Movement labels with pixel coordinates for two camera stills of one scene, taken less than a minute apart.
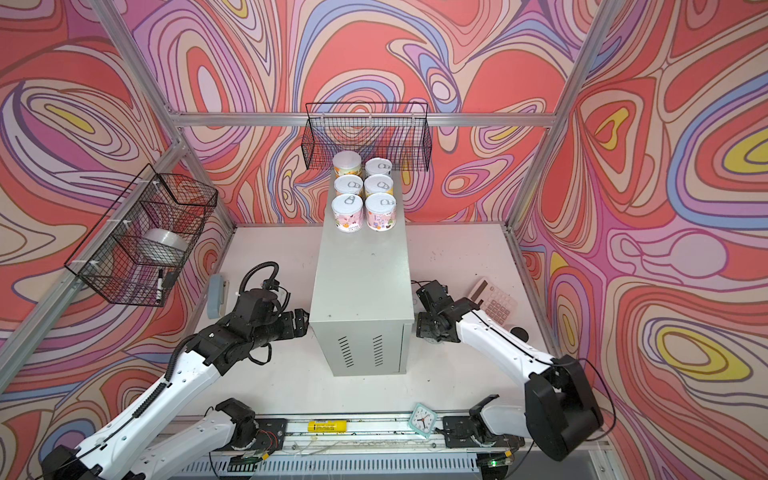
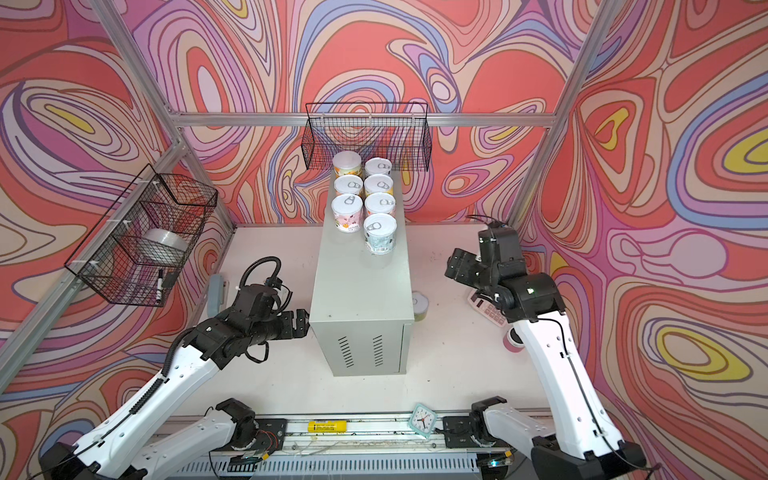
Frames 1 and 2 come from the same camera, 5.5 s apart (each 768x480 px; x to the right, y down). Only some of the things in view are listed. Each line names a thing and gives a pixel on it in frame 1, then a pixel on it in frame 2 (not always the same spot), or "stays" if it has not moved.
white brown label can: x=378 y=166 stays
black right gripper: x=423 y=327 to x=466 y=261
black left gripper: x=301 y=324 stays
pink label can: x=348 y=184 stays
